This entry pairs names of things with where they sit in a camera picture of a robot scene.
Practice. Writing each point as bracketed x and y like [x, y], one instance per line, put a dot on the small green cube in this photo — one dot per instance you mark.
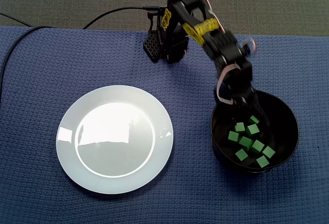
[262, 161]
[254, 119]
[269, 152]
[240, 126]
[252, 129]
[245, 142]
[233, 135]
[257, 147]
[241, 154]

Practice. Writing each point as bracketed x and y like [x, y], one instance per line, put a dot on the blue waffle cloth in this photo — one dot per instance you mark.
[231, 195]

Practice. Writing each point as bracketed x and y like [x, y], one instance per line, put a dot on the black metal bucket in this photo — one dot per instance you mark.
[285, 121]

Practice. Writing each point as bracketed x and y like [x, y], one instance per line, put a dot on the black robot arm with stickers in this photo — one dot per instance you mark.
[174, 49]

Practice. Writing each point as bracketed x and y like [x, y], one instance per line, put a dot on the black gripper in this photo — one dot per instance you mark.
[247, 96]

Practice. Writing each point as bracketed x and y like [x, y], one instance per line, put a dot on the white round plate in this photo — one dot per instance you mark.
[115, 141]

